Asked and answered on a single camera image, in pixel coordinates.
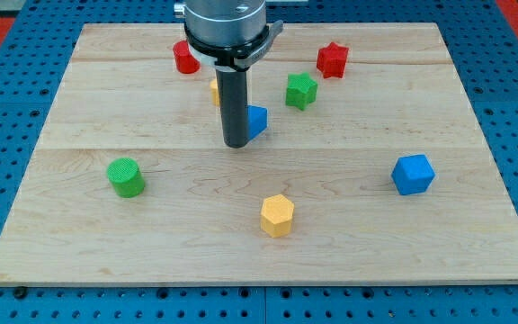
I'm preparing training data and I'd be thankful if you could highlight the yellow block behind rod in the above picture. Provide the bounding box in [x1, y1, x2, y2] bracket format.
[209, 78, 220, 106]

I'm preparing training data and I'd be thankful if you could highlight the red star block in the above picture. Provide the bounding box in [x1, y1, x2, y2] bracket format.
[317, 41, 350, 78]

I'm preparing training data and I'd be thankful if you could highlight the wooden board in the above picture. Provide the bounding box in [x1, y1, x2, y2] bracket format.
[0, 22, 518, 287]

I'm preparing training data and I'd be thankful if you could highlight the blue triangle block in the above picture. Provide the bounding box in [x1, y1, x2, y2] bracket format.
[248, 105, 268, 140]

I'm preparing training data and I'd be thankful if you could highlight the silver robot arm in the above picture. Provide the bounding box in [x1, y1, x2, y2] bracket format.
[174, 0, 283, 149]

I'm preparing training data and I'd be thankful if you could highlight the blue cube block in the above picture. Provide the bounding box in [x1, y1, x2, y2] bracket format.
[391, 154, 435, 195]

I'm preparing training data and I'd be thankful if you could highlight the green cylinder block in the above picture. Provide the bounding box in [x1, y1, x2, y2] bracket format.
[106, 157, 146, 198]

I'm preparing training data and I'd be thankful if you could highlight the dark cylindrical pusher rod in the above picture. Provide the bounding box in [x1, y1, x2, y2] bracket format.
[216, 70, 249, 149]

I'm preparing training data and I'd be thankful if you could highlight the yellow hexagon block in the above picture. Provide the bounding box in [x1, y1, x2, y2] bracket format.
[260, 194, 294, 238]

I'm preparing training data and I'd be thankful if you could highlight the red cylinder block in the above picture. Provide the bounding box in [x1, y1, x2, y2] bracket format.
[173, 40, 201, 74]

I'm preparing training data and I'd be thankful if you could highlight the green star block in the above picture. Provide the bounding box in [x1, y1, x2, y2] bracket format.
[285, 72, 318, 111]

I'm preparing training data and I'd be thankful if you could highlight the black clamp ring mount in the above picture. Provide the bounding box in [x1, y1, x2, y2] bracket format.
[184, 20, 283, 72]

